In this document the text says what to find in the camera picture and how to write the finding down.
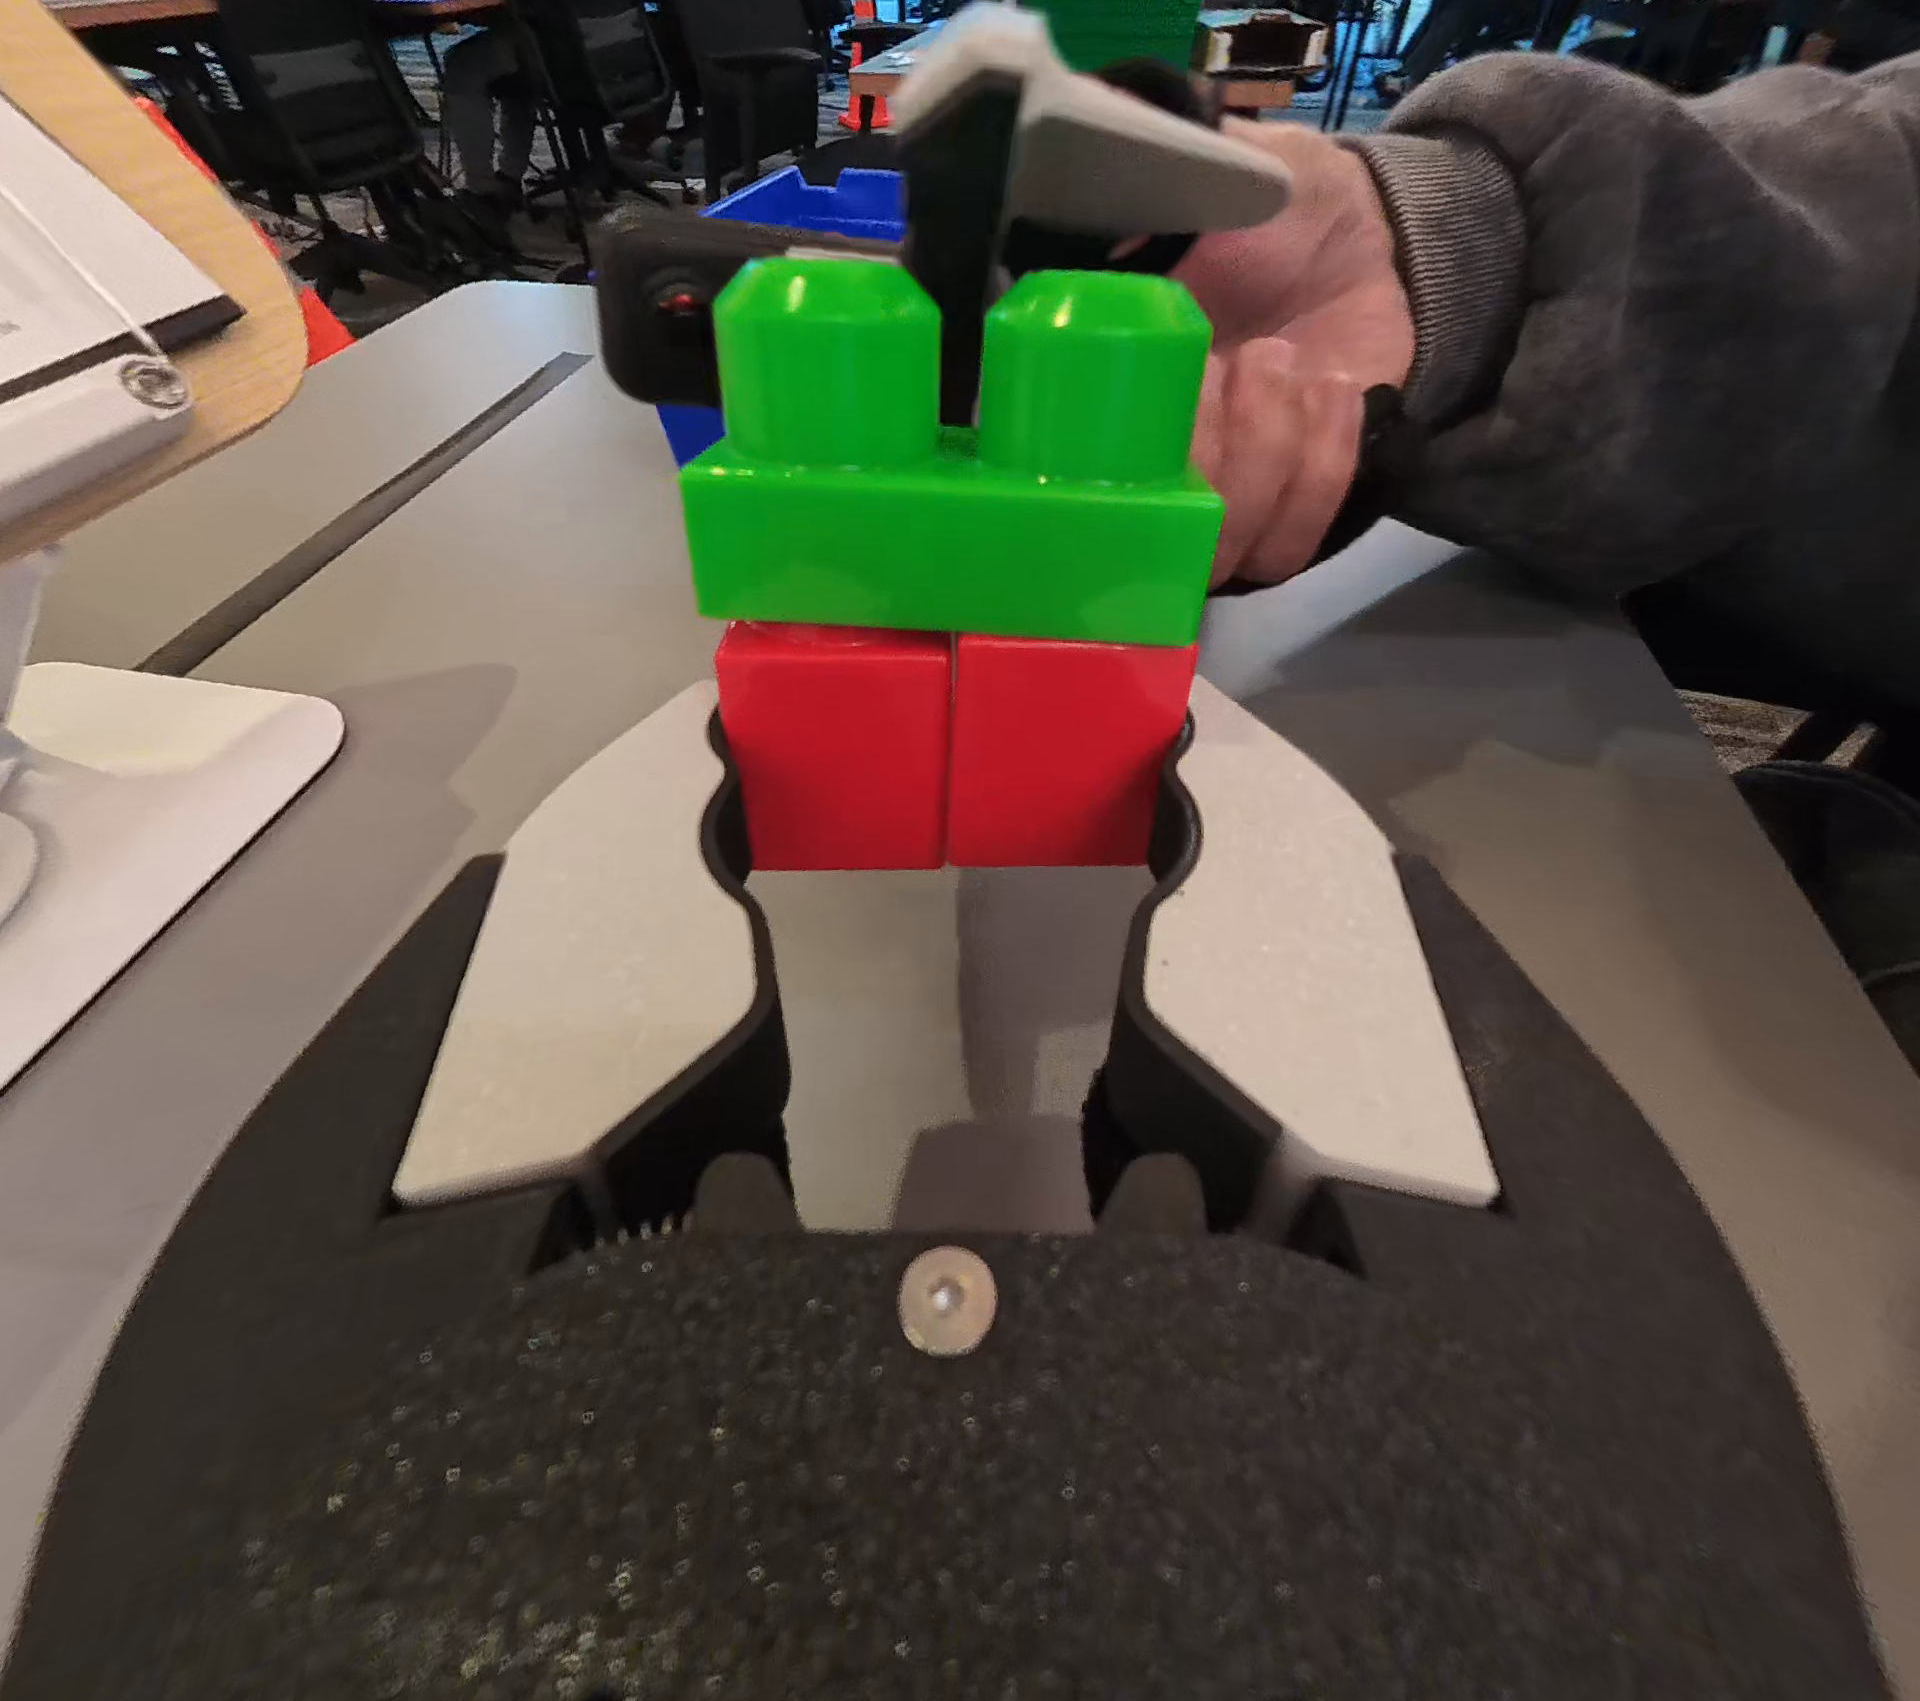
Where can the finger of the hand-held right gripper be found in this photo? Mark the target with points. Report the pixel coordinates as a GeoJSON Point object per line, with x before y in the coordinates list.
{"type": "Point", "coordinates": [1139, 170]}
{"type": "Point", "coordinates": [962, 202]}

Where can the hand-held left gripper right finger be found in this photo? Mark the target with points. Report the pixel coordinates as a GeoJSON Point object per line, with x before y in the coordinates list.
{"type": "Point", "coordinates": [1308, 981]}

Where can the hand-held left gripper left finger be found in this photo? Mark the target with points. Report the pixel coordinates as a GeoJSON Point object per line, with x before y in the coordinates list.
{"type": "Point", "coordinates": [603, 981]}

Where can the blue plastic bin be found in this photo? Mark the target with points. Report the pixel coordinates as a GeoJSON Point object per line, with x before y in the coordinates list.
{"type": "Point", "coordinates": [810, 202]}

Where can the red one-stud building block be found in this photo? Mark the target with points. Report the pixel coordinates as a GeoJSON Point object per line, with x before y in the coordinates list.
{"type": "Point", "coordinates": [1066, 742]}
{"type": "Point", "coordinates": [832, 742]}

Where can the green two-stud building block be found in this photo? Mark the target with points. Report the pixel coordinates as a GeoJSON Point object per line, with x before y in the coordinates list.
{"type": "Point", "coordinates": [944, 546]}

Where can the person's right forearm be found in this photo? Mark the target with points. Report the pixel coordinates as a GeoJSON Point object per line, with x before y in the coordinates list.
{"type": "Point", "coordinates": [1649, 306]}

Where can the person's right hand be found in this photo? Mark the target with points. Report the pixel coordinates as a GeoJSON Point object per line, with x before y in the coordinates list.
{"type": "Point", "coordinates": [1308, 353]}

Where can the orange traffic cone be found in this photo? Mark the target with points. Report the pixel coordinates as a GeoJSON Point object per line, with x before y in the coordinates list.
{"type": "Point", "coordinates": [863, 50]}
{"type": "Point", "coordinates": [322, 325]}

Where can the black and white tray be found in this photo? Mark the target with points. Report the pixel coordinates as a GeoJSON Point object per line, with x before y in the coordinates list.
{"type": "Point", "coordinates": [1268, 39]}

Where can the white document stand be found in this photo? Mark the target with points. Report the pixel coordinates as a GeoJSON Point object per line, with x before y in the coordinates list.
{"type": "Point", "coordinates": [121, 833]}

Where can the brown wooden table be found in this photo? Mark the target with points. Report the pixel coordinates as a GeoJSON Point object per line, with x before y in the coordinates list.
{"type": "Point", "coordinates": [227, 7]}

